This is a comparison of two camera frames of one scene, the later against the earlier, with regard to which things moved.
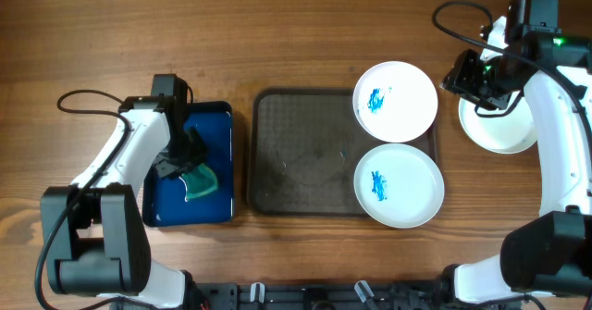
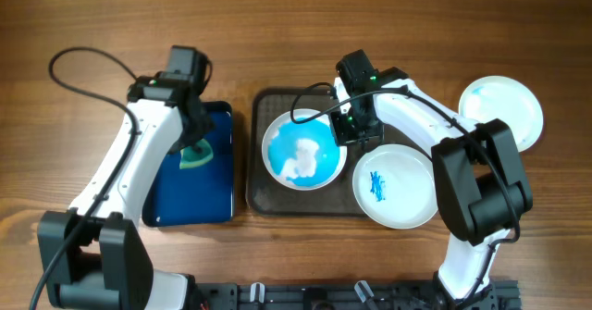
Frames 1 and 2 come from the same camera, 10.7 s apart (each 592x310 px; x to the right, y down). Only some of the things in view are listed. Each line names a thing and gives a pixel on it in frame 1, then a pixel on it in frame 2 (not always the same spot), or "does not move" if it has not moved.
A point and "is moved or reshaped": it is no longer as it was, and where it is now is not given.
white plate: [509, 134] does not move
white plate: [399, 186] does not move
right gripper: [461, 76] → [359, 132]
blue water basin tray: [164, 200] does not move
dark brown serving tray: [303, 147] does not move
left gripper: [198, 153] → [207, 126]
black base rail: [326, 295] does not move
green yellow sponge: [200, 180] is moved or reshaped
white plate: [395, 102] is moved or reshaped
